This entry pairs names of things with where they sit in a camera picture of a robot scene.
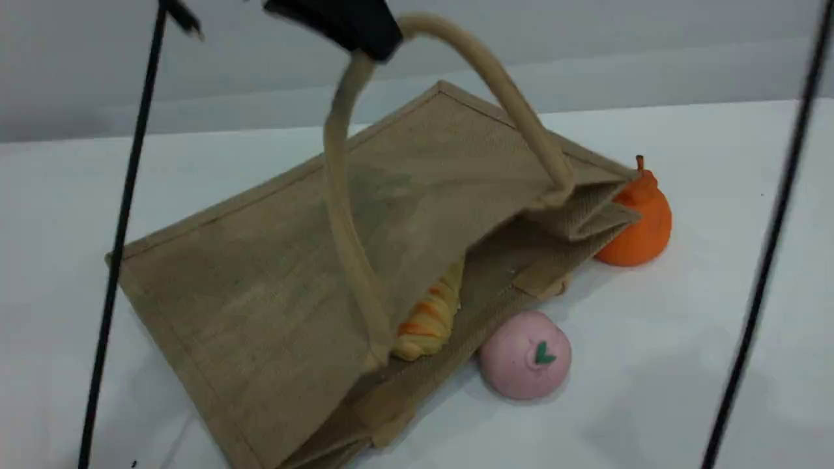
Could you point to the long striped orange bread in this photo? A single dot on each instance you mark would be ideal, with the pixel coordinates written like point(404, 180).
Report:
point(430, 319)

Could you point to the orange pear shaped pastry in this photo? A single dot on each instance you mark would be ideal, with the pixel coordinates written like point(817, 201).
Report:
point(642, 228)

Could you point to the pink peach shaped bun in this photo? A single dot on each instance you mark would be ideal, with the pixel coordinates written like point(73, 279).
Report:
point(524, 355)

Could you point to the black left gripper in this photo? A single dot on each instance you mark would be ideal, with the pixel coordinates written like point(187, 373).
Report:
point(326, 12)

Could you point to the brown burlap tote bag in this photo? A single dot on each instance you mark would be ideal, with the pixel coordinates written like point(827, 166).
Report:
point(260, 273)

